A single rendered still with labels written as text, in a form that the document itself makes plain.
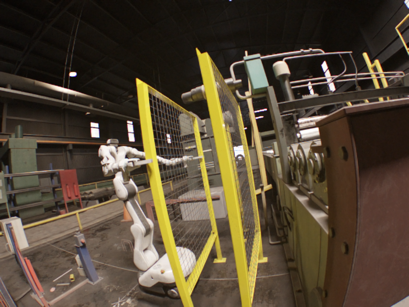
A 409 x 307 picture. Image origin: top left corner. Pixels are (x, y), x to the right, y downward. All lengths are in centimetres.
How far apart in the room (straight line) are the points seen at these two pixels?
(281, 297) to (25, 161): 1031
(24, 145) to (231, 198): 1009
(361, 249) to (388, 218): 9
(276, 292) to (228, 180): 131
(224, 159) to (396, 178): 64
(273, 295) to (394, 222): 147
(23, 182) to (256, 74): 994
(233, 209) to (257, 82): 144
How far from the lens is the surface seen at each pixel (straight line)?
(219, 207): 387
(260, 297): 180
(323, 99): 219
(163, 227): 106
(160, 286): 190
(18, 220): 270
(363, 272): 49
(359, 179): 37
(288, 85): 211
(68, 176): 855
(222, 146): 79
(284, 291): 183
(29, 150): 1042
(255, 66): 203
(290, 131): 194
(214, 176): 451
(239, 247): 90
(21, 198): 1002
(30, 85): 1095
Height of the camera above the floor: 128
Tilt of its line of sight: 2 degrees up
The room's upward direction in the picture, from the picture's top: 10 degrees counter-clockwise
